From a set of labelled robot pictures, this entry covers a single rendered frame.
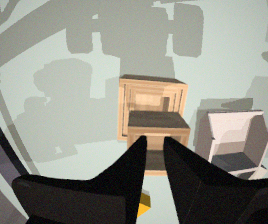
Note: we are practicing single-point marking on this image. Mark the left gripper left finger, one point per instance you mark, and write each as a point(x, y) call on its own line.
point(112, 197)

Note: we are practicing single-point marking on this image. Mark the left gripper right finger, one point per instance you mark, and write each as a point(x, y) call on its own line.
point(206, 194)

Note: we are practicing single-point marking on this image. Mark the white open box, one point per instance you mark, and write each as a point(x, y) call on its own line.
point(241, 141)

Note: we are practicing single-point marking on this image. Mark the yellow block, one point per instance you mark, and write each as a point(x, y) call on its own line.
point(144, 205)

